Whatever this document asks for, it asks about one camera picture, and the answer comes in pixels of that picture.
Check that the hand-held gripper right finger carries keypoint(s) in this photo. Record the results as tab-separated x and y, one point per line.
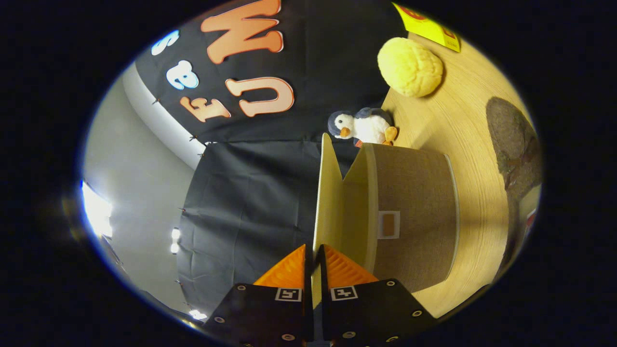
324	308

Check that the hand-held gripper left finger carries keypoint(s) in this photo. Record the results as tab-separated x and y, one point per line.
309	308

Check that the beige fabric storage box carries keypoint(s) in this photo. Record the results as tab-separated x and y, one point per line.
414	193

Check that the blue white penguin plush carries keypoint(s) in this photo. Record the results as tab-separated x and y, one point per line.
368	127

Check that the ceiling light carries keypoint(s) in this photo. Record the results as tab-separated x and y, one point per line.
96	209

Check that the yellow bun plush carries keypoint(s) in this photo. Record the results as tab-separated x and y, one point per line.
409	67

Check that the yellow book red circle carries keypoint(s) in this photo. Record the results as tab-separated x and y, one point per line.
429	29

